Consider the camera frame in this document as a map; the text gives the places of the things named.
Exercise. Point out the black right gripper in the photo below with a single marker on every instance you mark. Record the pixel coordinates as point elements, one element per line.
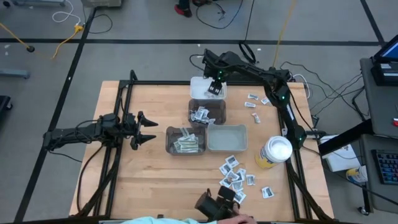
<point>214,74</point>

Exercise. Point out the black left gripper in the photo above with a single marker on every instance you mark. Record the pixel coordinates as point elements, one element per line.
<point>130,127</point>

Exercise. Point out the alcohol prep pad packet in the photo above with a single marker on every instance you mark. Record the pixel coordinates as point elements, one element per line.
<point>212,121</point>
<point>205,121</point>
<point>205,115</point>
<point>194,117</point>
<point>198,114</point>
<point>202,109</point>

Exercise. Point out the adhesive bandage strip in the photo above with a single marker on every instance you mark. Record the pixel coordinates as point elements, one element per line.
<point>190,137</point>
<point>189,150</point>
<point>185,132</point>
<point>186,145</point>
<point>188,141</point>
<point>176,147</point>

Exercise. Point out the small red white packet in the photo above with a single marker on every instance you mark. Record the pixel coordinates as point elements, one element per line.
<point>265,100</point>

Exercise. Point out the antiseptic towelette packet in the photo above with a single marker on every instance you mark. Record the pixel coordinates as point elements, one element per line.
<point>250,180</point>
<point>237,185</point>
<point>224,182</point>
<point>267,192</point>
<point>232,175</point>
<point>232,161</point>
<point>224,169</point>
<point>241,196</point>
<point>241,174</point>

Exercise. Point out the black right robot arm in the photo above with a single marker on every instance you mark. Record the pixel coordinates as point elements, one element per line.
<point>248,67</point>

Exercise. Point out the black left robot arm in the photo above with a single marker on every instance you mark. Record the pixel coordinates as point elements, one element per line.
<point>77,133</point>

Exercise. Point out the white plastic bin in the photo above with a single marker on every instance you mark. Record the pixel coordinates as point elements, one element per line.
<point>199,90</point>

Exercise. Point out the smoky transparent plastic bin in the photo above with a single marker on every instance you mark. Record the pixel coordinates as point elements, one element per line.
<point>170,137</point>
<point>219,109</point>

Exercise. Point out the light grey plastic bin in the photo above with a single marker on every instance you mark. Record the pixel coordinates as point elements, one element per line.
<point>227,138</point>

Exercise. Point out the person's shoe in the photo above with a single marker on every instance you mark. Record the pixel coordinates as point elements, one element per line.
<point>183,11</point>

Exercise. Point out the disinfecting wipes canister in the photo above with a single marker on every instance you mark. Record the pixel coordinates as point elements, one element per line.
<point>276,149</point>

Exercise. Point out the person's leg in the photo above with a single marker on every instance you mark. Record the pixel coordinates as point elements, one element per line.
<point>184,3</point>

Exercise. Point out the silver aluminium bar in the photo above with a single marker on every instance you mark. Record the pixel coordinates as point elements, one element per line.
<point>109,222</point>

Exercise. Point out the dark rounded object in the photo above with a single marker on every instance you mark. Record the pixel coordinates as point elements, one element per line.
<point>211,205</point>

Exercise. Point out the person's hand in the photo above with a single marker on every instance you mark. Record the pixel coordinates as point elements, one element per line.
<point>239,220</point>

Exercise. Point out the black support beam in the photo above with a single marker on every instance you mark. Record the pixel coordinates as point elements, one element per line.
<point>345,140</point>

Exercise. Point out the black round floor puck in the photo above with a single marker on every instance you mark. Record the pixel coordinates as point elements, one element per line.
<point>30,49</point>

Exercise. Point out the grey metal bar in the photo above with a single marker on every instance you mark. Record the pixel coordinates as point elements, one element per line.
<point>14,73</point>

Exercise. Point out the grey cart top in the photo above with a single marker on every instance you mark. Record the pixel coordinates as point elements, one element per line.
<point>379,109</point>

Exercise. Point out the black device box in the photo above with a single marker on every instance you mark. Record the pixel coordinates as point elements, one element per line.
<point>384,74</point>

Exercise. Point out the laptop with blue screen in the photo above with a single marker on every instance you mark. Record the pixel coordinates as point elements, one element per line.
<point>390,51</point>

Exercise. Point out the small red item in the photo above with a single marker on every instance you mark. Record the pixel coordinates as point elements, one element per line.
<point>395,122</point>

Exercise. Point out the black keyboard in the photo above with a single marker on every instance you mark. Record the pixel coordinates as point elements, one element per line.
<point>387,166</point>

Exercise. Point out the cart caster wheel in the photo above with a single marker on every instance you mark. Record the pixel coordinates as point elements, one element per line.
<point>363,210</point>

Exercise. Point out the grey desk surface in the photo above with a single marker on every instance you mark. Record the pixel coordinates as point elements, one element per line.
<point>382,196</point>

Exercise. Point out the grey metal rail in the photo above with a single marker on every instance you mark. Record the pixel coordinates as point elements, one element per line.
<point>37,2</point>

